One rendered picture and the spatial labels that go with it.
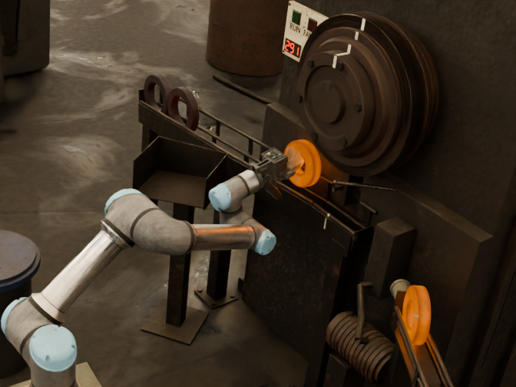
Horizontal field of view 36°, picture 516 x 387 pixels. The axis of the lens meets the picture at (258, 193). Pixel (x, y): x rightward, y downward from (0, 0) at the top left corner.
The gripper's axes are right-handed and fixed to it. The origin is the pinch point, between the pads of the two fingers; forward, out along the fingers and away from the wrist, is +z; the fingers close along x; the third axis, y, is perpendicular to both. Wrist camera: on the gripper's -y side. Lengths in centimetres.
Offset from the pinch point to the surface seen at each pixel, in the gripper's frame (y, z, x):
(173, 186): -13.1, -32.1, 33.1
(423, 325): -2, -22, -74
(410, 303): -5, -17, -65
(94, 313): -65, -68, 49
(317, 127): 23.8, -6.5, -16.7
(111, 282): -69, -54, 63
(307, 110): 27.2, -6.1, -11.9
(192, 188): -13.7, -27.7, 28.1
